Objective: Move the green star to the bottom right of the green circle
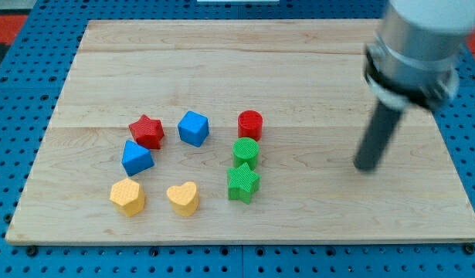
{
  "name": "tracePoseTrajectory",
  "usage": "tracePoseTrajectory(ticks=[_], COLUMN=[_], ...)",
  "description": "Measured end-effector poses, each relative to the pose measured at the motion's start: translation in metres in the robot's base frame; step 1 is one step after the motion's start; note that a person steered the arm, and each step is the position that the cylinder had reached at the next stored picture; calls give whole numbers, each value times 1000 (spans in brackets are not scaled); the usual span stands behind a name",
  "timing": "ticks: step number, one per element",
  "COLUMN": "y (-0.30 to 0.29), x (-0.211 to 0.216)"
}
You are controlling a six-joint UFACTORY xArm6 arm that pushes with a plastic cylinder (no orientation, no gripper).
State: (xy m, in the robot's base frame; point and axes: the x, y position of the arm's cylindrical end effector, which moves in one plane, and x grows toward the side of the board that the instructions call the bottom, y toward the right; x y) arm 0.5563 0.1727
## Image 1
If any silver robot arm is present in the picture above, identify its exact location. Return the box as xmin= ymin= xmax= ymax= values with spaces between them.
xmin=365 ymin=0 xmax=475 ymax=112

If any green star block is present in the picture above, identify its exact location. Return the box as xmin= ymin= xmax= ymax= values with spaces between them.
xmin=227 ymin=162 xmax=260 ymax=205

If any red star block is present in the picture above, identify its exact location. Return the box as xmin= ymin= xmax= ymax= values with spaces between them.
xmin=128 ymin=114 xmax=165 ymax=150

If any green cylinder block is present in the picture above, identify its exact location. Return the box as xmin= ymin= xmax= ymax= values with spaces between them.
xmin=232 ymin=137 xmax=260 ymax=170

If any red cylinder block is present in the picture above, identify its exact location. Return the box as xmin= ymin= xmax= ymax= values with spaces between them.
xmin=237 ymin=110 xmax=263 ymax=141

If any blue cube block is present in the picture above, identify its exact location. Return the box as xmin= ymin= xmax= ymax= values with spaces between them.
xmin=178 ymin=111 xmax=209 ymax=147

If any wooden board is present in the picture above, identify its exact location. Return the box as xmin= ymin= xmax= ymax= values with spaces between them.
xmin=5 ymin=20 xmax=475 ymax=246

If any yellow heart block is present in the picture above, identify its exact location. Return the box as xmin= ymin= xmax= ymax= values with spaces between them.
xmin=166 ymin=181 xmax=199 ymax=217

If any blue triangle block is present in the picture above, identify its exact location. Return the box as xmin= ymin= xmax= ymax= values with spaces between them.
xmin=121 ymin=140 xmax=154 ymax=177

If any yellow hexagon block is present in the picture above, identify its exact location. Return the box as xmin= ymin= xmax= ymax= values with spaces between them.
xmin=110 ymin=178 xmax=145 ymax=217

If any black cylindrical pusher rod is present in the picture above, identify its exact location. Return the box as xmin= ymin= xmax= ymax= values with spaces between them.
xmin=354 ymin=101 xmax=403 ymax=172

